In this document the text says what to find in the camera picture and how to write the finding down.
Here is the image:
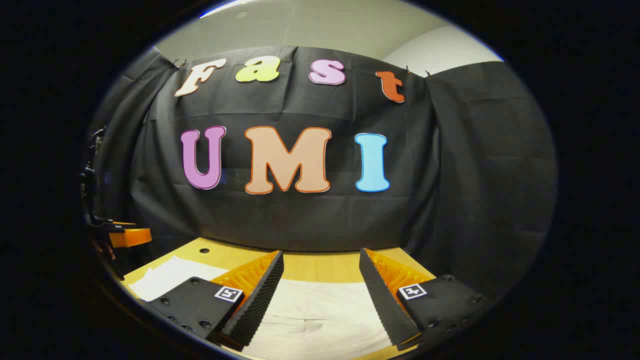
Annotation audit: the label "black backdrop cloth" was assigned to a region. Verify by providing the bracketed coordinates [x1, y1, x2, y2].
[87, 46, 558, 301]

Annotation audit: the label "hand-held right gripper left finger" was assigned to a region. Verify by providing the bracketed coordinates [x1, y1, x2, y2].
[148, 250, 285, 351]

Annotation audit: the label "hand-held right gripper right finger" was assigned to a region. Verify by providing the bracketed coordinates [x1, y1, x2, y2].
[359, 247, 488, 351]

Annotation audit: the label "white jeans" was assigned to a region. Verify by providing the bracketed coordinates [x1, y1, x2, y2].
[128, 256, 393, 360]

